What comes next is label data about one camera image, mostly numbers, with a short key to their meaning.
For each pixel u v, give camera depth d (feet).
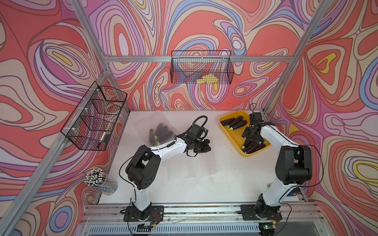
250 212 2.41
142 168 1.57
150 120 3.76
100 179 2.22
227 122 3.57
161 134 3.29
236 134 3.29
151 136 3.32
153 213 2.39
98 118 2.29
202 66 3.14
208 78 2.98
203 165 2.95
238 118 3.62
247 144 3.14
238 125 3.53
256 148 3.06
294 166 1.57
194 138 2.31
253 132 2.41
